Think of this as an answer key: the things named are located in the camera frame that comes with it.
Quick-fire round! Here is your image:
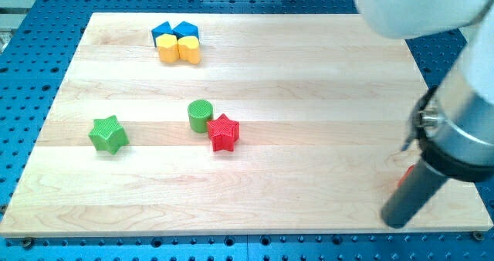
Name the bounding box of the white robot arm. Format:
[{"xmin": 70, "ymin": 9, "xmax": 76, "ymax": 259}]
[{"xmin": 354, "ymin": 0, "xmax": 493, "ymax": 181}]

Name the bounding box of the red star block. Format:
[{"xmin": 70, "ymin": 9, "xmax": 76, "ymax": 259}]
[{"xmin": 206, "ymin": 114, "xmax": 240, "ymax": 151}]

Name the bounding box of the green star block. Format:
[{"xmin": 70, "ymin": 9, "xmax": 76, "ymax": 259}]
[{"xmin": 88, "ymin": 115, "xmax": 130, "ymax": 154}]

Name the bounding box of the red circle block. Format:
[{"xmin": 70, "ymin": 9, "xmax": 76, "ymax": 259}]
[{"xmin": 397, "ymin": 164, "xmax": 414, "ymax": 187}]

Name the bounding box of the green cylinder block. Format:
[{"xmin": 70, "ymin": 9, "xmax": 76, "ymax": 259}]
[{"xmin": 188, "ymin": 100, "xmax": 213, "ymax": 133}]

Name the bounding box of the wooden board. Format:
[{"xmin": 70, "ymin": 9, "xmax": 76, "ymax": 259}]
[{"xmin": 0, "ymin": 12, "xmax": 494, "ymax": 239}]

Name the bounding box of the yellow heart block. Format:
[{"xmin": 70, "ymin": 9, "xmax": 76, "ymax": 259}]
[{"xmin": 178, "ymin": 36, "xmax": 201, "ymax": 64}]

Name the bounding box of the yellow hexagon block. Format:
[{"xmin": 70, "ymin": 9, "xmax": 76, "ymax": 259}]
[{"xmin": 156, "ymin": 34, "xmax": 180, "ymax": 63}]

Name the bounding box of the blue pentagon block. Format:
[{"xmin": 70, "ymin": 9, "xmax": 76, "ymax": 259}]
[{"xmin": 172, "ymin": 21, "xmax": 199, "ymax": 39}]

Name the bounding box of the blue triangle block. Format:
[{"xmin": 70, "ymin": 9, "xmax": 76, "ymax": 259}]
[{"xmin": 151, "ymin": 22, "xmax": 174, "ymax": 46}]

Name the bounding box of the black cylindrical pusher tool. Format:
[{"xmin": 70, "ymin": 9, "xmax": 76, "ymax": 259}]
[{"xmin": 381, "ymin": 159, "xmax": 448, "ymax": 229}]

